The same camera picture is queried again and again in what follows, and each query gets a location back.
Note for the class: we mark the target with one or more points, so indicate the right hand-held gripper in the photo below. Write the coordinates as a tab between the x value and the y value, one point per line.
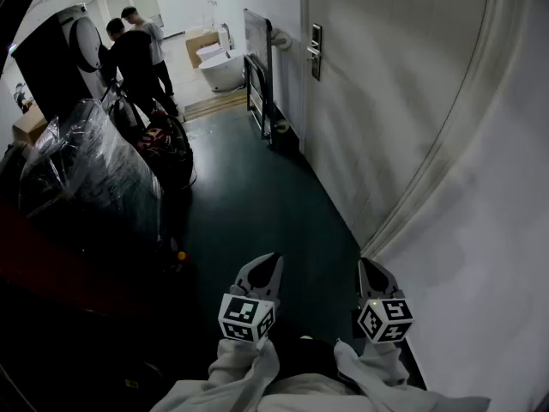
386	320

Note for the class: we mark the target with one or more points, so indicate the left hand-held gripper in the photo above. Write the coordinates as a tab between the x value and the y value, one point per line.
242	318

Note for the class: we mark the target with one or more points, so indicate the person's right forearm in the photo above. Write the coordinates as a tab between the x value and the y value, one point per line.
377	367

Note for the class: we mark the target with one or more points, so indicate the person's left forearm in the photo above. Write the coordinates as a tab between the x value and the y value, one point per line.
233	371

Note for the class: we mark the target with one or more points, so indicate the white door with metal handle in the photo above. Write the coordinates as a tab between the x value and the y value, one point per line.
386	101

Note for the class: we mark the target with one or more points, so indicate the small orange knob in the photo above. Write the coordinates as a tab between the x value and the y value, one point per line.
182	256

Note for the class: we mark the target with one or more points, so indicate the person's black trousers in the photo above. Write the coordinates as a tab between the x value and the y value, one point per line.
306	359

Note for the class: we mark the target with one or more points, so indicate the person's white hoodie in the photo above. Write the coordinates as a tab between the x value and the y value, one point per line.
313	395

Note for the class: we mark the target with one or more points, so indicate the red power tool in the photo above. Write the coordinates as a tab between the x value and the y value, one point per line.
150	137

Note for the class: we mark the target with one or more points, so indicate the wooden slatted ramp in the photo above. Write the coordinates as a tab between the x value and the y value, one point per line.
214	103

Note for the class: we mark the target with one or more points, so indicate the plastic-wrapped dark appliance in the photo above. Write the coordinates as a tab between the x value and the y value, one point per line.
94	165

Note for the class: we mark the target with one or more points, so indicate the black metal stand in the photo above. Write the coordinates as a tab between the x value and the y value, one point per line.
118	105

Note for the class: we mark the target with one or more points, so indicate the white toilet bowl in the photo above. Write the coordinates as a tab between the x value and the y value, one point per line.
208	52

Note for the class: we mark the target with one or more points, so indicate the grey platform trolley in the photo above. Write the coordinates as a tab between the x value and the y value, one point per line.
257	37

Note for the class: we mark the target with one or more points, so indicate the white toilet tank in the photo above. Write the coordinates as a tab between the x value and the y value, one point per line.
224	39

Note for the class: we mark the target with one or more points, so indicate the large brown cardboard box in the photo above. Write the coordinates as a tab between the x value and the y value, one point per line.
199	43

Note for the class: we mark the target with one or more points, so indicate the small brown cardboard box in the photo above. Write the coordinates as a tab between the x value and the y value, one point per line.
30	125

